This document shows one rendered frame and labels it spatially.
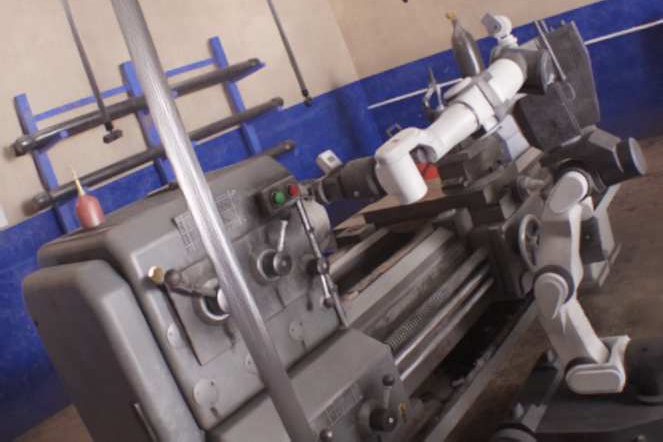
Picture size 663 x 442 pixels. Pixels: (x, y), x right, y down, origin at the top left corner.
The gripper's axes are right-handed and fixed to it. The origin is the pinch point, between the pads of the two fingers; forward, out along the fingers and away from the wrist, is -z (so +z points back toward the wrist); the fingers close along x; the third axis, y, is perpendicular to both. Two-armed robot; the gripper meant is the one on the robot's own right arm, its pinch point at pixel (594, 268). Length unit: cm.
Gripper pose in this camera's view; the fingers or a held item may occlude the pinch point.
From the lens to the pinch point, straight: 231.0
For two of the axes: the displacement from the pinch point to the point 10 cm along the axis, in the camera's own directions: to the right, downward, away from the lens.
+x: -8.7, 2.0, 4.6
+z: -2.9, -9.5, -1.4
